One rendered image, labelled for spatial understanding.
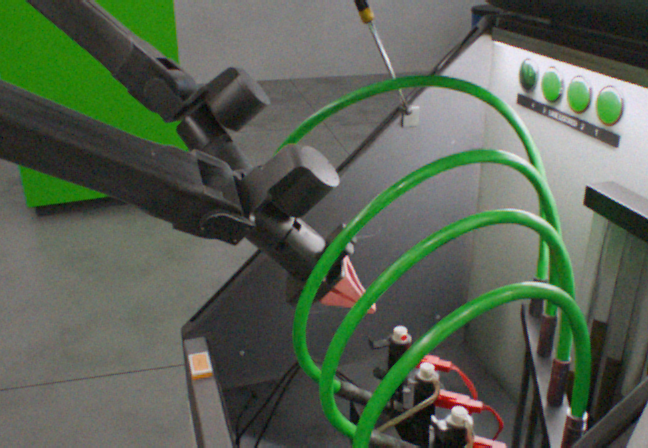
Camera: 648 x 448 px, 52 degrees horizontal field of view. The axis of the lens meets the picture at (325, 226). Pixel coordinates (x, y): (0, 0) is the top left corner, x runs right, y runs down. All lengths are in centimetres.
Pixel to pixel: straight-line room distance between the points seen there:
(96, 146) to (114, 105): 337
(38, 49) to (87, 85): 30
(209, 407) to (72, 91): 311
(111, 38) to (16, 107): 36
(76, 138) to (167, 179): 9
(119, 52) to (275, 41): 634
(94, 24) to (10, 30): 296
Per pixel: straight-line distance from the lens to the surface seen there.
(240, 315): 115
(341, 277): 75
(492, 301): 56
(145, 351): 282
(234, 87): 88
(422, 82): 80
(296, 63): 733
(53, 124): 61
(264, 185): 70
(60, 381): 276
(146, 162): 64
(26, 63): 394
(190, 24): 715
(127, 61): 93
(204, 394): 103
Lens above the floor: 160
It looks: 25 degrees down
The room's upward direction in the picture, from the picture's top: straight up
